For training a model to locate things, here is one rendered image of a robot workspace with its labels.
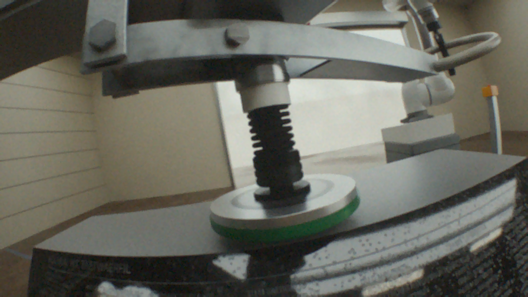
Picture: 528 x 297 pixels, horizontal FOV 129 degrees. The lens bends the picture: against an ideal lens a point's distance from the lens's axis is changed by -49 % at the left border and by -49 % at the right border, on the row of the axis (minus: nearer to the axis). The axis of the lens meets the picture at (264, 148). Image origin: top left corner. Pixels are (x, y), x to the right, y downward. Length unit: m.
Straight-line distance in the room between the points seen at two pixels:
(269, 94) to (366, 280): 0.26
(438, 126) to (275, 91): 1.33
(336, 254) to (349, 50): 0.29
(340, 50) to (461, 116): 7.05
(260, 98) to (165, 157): 5.65
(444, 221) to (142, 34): 0.44
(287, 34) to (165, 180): 5.79
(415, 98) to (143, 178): 5.89
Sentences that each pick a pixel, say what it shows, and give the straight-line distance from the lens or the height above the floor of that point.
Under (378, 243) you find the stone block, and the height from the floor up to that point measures 0.83.
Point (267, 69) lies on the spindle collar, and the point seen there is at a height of 1.06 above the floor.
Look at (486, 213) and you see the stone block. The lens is 0.43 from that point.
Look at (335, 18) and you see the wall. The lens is 5.76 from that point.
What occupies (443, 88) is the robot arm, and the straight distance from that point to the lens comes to 1.65.
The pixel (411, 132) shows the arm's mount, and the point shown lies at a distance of 1.45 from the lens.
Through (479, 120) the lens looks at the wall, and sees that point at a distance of 8.01.
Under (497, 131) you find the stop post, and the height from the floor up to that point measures 0.72.
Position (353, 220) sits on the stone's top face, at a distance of 0.34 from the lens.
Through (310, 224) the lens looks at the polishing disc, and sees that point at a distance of 0.26.
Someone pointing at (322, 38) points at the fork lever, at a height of 1.10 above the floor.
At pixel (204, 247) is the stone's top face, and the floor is 0.85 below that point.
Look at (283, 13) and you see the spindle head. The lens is 0.37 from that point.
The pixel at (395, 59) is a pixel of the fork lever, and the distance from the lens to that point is 0.48.
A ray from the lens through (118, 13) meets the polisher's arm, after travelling 0.28.
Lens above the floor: 0.98
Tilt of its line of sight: 3 degrees down
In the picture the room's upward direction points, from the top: 10 degrees counter-clockwise
